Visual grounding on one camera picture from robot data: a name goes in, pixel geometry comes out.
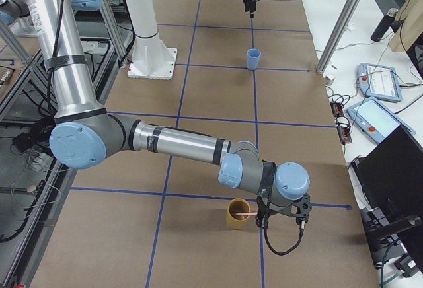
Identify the blue plastic cup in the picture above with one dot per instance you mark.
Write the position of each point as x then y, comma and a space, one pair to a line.
253, 56

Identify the pink chopstick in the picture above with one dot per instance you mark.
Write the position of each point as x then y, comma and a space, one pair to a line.
246, 214

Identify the yellow cup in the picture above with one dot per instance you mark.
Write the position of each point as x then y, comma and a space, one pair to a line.
237, 205

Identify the black monitor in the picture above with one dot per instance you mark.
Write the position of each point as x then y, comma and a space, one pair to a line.
391, 178

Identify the teach pendant near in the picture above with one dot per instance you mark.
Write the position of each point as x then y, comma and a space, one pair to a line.
375, 119

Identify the teach pendant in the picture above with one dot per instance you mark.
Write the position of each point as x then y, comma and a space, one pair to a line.
375, 119
379, 81

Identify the black bottle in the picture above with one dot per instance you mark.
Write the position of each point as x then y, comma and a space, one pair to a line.
384, 25

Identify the teach pendant far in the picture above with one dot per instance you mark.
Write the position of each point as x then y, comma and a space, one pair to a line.
379, 81

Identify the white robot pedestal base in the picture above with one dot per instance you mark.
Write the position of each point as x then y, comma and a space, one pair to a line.
151, 59

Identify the aluminium frame post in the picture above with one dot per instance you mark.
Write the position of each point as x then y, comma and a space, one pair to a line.
336, 34

